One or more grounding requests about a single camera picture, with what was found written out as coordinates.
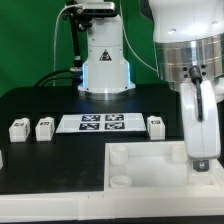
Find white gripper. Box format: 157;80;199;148
180;80;221;172

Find white square tabletop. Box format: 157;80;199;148
104;141;224;191

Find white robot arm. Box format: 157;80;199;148
75;0;224;172

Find white tag sheet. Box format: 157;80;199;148
56;113;146;133

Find white front fence bar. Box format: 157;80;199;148
0;189;224;223

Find white left fence piece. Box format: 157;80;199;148
0;150;3;170

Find black camera stand pole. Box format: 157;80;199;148
69;15;82;67

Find black base cables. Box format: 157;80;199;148
33;67;83;88

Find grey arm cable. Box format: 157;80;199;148
119;0;160;74

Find black camera on stand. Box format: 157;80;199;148
67;2;116;17

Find white camera cable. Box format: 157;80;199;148
52;4;81;87

